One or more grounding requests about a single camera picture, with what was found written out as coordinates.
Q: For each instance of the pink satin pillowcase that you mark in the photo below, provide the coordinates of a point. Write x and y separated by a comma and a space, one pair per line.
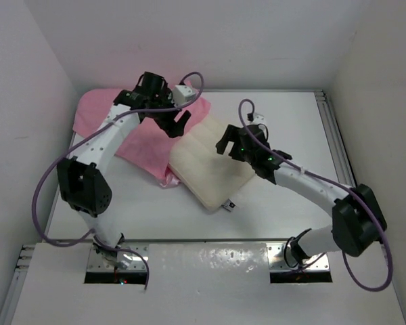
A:
147, 146

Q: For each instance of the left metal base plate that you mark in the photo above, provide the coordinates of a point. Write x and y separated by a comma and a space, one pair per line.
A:
124, 267

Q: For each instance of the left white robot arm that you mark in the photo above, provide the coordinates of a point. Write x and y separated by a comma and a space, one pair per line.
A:
81, 177

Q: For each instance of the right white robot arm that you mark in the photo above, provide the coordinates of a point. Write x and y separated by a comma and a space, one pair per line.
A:
357, 219

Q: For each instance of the white front cover board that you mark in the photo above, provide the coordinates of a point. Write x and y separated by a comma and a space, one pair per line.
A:
194, 284

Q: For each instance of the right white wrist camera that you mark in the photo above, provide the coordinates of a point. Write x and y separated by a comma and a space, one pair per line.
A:
256, 119

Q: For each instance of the metal base plate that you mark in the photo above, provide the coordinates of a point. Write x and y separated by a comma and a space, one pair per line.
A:
315, 270
124, 267

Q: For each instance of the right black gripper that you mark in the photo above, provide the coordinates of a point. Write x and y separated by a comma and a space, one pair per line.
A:
228, 136

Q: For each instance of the aluminium table frame rail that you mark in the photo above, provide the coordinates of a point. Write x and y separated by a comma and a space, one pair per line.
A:
340, 157

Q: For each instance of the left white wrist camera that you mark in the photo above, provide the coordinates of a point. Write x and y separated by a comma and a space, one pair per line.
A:
183, 94

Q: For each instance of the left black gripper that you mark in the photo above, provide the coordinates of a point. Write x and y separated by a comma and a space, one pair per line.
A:
173, 128

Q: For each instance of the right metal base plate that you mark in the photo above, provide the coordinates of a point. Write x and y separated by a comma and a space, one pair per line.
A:
315, 270

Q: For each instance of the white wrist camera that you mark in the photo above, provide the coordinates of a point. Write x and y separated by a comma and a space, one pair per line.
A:
256, 119
183, 94

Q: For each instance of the cream white pillow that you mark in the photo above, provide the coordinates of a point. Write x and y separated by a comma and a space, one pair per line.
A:
212, 178

